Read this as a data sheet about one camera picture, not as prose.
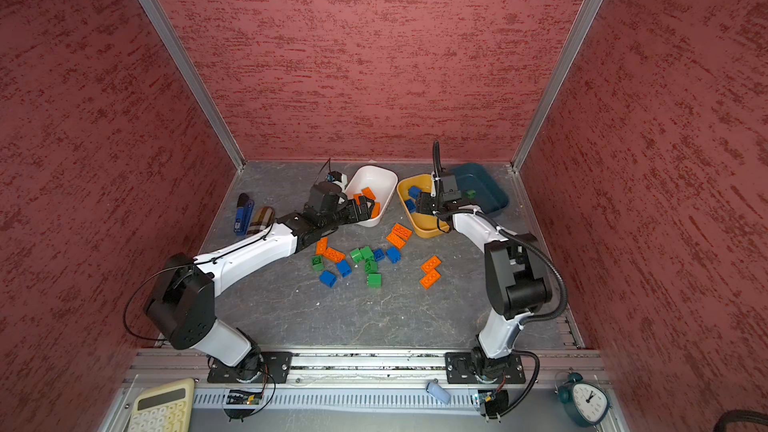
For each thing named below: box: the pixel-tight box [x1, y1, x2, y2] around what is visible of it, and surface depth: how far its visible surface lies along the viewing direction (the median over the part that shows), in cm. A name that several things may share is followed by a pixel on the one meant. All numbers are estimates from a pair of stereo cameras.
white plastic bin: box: [346, 165, 399, 227], surface depth 114 cm
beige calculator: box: [128, 377, 195, 432], surface depth 68 cm
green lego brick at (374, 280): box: [366, 273, 383, 288], surface depth 89 cm
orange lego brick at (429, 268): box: [420, 255, 442, 279], surface depth 94 cm
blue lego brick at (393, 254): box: [386, 246, 401, 264], surface depth 96 cm
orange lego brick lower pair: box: [386, 233, 407, 249], surface depth 99 cm
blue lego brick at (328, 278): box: [319, 270, 337, 288], surface depth 91 cm
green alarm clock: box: [554, 371, 613, 430], surface depth 68 cm
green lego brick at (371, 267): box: [364, 260, 379, 273], surface depth 92 cm
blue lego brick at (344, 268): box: [336, 260, 353, 278], surface depth 94 cm
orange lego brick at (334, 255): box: [323, 247, 347, 263], surface depth 96 cm
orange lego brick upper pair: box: [392, 223, 413, 241], surface depth 101 cm
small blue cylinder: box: [425, 378, 452, 405], surface depth 70 cm
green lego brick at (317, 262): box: [311, 255, 325, 271], surface depth 91 cm
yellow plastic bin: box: [396, 173, 441, 239], surface depth 105 cm
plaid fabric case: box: [247, 206, 275, 235], surface depth 102 cm
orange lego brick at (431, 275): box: [419, 262, 441, 289], surface depth 92 cm
